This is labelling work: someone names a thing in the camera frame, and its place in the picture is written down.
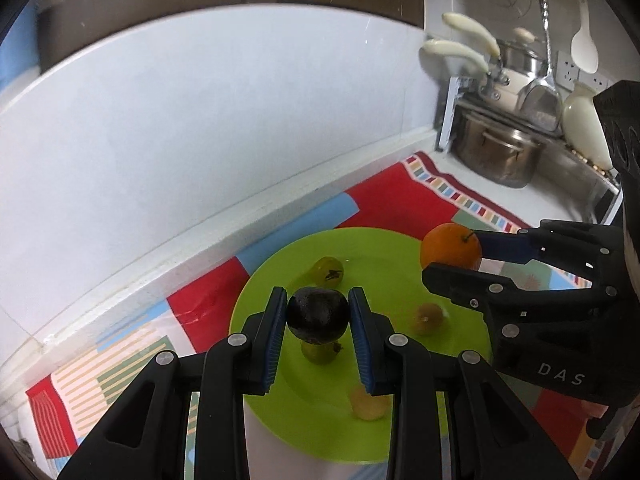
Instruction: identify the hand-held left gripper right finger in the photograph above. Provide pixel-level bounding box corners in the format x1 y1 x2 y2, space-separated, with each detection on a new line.
348 287 576 480

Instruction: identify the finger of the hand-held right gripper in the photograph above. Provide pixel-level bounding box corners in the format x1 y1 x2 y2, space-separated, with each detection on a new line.
421 261 621 337
472 219 626 291

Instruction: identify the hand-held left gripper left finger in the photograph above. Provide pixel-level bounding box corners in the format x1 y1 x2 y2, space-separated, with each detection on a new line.
57 287 288 480

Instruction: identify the orange with stem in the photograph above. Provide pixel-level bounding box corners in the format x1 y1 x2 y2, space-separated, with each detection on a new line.
420 223 483 271

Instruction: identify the green round fruit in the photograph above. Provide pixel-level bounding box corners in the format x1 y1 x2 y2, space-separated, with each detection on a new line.
311 256 346 286
301 340 345 365

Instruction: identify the dark purple plum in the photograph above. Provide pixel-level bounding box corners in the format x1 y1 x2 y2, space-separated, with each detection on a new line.
286 287 350 345

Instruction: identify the small brown fruit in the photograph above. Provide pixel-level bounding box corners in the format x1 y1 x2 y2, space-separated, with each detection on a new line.
349 385 391 421
412 302 447 336

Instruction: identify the green plate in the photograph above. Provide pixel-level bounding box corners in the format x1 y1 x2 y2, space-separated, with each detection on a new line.
229 227 493 463

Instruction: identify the colourful patchwork cloth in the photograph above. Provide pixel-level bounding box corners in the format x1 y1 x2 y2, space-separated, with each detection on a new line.
25 152 621 480

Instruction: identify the large steel pot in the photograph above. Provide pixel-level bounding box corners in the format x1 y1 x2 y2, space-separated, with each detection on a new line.
452 110 547 190

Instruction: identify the white kitchen shelf rack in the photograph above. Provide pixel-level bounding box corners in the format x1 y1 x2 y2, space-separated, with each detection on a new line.
434 77 626 226

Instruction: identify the white ceramic teapot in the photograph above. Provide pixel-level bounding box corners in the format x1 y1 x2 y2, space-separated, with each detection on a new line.
562 84 615 171

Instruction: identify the steel pot with lid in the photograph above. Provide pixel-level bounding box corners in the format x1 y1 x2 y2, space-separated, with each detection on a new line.
497 27 548 78

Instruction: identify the white rice paddle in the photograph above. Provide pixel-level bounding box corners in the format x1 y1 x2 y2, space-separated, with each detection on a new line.
570 0 599 75

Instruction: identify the white wall socket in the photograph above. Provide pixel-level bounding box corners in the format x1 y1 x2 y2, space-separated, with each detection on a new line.
556 50 608 88

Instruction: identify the cream-handled pan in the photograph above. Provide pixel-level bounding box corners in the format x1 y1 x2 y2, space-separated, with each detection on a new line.
441 11 502 58
419 39 523 111

